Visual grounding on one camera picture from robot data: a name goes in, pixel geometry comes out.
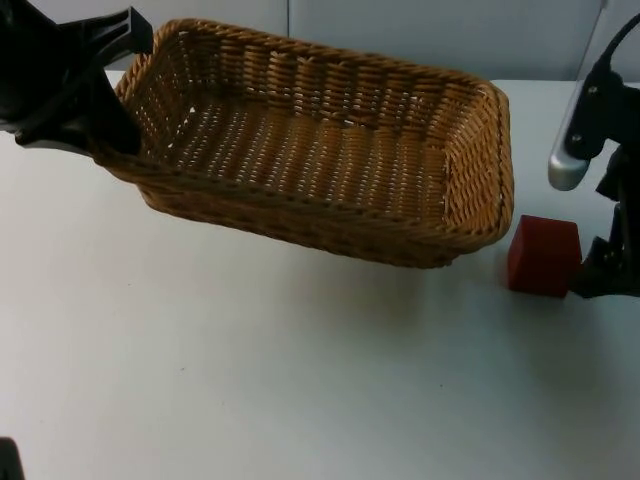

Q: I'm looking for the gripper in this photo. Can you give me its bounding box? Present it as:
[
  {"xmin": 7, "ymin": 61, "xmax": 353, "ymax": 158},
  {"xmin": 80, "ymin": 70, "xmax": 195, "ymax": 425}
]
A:
[
  {"xmin": 569, "ymin": 143, "xmax": 640, "ymax": 301},
  {"xmin": 0, "ymin": 0, "xmax": 154, "ymax": 160}
]

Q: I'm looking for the red cube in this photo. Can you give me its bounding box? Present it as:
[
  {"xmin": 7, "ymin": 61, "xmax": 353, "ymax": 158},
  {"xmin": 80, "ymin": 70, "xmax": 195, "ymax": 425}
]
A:
[{"xmin": 507, "ymin": 214, "xmax": 584, "ymax": 300}]

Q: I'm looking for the pale brown wicker basket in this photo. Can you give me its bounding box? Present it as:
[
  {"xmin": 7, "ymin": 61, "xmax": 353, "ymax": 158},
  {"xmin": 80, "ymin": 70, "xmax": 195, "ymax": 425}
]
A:
[{"xmin": 92, "ymin": 18, "xmax": 515, "ymax": 270}]

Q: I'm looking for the black cable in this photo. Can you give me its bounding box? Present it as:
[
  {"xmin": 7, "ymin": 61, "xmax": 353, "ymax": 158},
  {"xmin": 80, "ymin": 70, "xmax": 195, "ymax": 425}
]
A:
[{"xmin": 595, "ymin": 0, "xmax": 640, "ymax": 77}]

